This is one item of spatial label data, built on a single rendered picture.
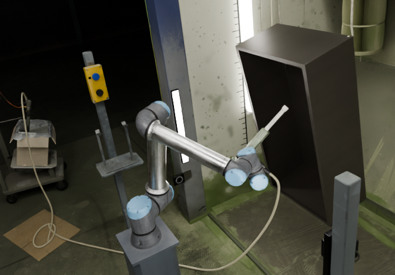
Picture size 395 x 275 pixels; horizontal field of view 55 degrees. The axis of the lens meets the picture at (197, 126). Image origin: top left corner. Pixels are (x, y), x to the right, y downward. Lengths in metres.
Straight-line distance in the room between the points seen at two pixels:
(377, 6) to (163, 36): 1.67
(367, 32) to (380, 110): 0.69
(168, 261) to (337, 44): 1.57
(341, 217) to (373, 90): 2.66
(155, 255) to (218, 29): 1.67
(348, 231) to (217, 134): 2.18
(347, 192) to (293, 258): 2.05
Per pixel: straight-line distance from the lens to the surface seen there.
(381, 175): 3.50
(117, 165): 2.96
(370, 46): 3.43
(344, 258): 1.22
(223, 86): 3.09
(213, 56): 2.98
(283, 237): 3.25
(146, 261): 2.39
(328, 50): 2.09
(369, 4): 3.35
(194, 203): 3.39
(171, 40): 2.78
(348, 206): 1.10
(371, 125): 3.63
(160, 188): 2.35
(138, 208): 2.27
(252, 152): 1.90
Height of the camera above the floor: 2.24
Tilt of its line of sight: 26 degrees down
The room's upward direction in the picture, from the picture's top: 8 degrees counter-clockwise
